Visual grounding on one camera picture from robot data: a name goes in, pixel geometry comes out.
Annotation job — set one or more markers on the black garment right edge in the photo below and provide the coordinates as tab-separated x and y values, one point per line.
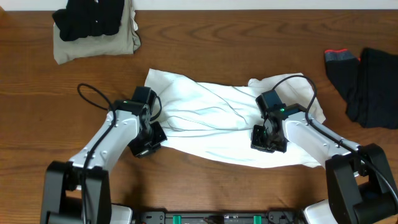
377	90

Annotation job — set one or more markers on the white t-shirt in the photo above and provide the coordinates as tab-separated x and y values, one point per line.
215	121

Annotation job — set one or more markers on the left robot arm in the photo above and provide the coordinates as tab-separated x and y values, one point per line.
78	190

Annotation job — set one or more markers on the folded black garment on stack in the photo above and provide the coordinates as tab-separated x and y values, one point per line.
84	18

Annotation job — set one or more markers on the folded khaki garment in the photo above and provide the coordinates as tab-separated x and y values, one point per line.
126	41

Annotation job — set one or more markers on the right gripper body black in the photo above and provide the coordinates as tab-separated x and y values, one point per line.
262	139

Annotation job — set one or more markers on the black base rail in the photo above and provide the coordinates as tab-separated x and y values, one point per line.
217	217

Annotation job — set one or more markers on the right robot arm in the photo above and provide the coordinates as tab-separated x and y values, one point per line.
360	184

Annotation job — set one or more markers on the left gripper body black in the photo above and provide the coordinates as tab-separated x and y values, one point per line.
148	144

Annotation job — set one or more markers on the black garment with red trim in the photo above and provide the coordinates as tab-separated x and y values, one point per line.
342	71

